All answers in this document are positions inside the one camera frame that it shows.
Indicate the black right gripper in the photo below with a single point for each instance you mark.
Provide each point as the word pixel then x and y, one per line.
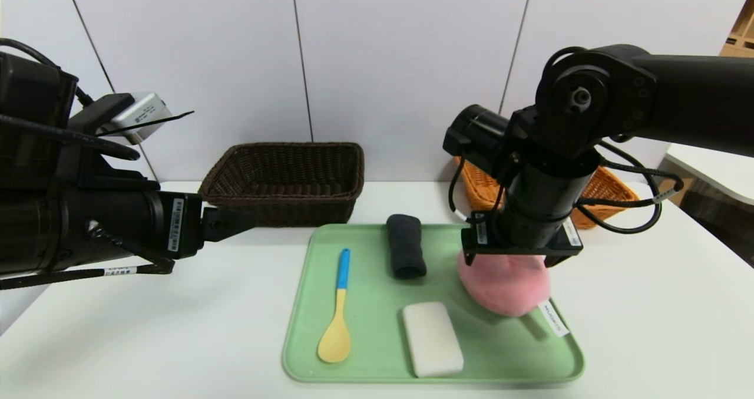
pixel 518 247

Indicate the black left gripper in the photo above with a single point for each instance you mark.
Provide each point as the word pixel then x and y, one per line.
pixel 181 224

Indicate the pink plush peach toy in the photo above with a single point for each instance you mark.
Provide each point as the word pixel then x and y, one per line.
pixel 503 290

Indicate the dark grey towel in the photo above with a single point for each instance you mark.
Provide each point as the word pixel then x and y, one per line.
pixel 405 246

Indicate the white rectangular sponge block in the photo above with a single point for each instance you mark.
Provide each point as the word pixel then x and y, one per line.
pixel 433 340

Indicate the blue and yellow spoon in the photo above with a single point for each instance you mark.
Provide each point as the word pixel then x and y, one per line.
pixel 334 343

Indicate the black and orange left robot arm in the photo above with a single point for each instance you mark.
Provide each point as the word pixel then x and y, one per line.
pixel 70 222

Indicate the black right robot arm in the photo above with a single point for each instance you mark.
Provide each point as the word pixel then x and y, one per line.
pixel 677 92

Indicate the dark brown wicker basket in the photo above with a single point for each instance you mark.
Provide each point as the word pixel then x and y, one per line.
pixel 283 181

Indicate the orange wicker basket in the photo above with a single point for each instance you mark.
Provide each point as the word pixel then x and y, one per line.
pixel 607 193

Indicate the light green plastic tray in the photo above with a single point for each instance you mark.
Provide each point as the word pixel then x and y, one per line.
pixel 371 328

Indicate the white side table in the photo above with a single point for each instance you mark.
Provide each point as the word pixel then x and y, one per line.
pixel 718 172

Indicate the light wooden shelf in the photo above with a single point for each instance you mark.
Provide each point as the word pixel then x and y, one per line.
pixel 739 39

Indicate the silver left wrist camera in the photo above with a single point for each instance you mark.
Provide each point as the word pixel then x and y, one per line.
pixel 138 113

